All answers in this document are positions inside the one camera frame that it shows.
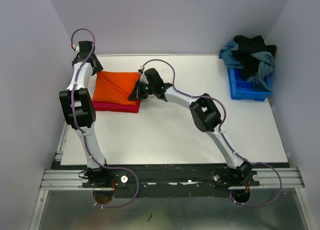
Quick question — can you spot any red t-shirt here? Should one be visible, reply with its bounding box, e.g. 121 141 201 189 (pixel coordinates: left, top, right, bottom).
94 102 140 114

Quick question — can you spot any orange t-shirt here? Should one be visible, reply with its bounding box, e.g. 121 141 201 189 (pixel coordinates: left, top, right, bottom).
93 71 140 106

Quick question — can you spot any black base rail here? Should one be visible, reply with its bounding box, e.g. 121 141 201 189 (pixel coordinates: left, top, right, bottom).
82 164 260 198

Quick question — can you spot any aluminium frame rail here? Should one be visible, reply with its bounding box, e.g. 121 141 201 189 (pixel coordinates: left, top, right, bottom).
40 168 305 191

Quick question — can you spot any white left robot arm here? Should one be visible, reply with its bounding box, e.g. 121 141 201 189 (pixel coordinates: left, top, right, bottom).
59 41 111 187

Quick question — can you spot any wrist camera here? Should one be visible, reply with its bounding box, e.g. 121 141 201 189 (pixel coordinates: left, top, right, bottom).
138 66 148 84
71 44 80 53

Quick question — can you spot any grey-blue crumpled t-shirt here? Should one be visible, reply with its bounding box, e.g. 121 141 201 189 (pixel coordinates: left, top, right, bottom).
218 41 275 92

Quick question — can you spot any black crumpled t-shirt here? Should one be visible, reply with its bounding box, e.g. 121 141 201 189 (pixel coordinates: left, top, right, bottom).
232 35 277 81

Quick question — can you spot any blue plastic bin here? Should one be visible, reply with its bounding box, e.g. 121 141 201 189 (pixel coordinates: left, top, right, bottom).
227 68 271 101

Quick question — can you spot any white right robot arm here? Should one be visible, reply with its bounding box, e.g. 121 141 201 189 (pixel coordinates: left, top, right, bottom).
128 68 252 186

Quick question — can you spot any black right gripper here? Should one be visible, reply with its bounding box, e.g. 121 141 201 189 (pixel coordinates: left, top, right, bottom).
127 80 155 102

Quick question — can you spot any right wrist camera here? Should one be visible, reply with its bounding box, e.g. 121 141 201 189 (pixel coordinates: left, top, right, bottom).
138 66 148 84

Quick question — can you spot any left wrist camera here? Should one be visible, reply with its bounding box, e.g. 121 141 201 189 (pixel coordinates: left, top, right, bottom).
71 44 80 53

